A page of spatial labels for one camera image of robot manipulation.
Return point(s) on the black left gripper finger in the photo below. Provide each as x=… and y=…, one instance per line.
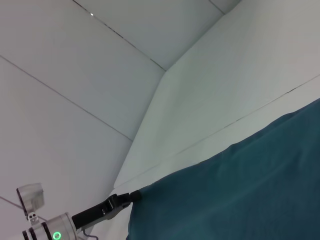
x=135, y=196

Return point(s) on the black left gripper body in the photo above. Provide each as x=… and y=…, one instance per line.
x=102, y=208

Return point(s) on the teal FREE print t-shirt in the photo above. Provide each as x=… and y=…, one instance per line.
x=237, y=175

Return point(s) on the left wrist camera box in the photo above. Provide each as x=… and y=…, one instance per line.
x=31, y=200

